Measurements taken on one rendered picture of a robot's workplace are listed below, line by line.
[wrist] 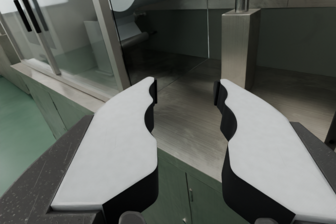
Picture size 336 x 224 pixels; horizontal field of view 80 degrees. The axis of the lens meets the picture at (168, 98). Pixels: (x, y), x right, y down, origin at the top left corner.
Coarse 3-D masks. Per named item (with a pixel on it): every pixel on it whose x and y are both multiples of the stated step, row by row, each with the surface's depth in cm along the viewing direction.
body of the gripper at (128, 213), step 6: (120, 216) 5; (126, 216) 5; (132, 216) 5; (138, 216) 5; (120, 222) 5; (126, 222) 5; (132, 222) 5; (138, 222) 5; (144, 222) 5; (258, 222) 5; (264, 222) 5; (270, 222) 5; (276, 222) 5
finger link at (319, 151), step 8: (296, 128) 8; (304, 128) 8; (304, 136) 7; (312, 136) 7; (304, 144) 7; (312, 144) 7; (320, 144) 7; (312, 152) 6; (320, 152) 6; (328, 152) 7; (320, 160) 6; (328, 160) 6; (320, 168) 6; (328, 168) 6; (328, 176) 6
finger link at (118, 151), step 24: (120, 96) 9; (144, 96) 9; (96, 120) 8; (120, 120) 8; (144, 120) 8; (96, 144) 7; (120, 144) 7; (144, 144) 7; (72, 168) 6; (96, 168) 6; (120, 168) 6; (144, 168) 6; (72, 192) 5; (96, 192) 5; (120, 192) 5; (144, 192) 6
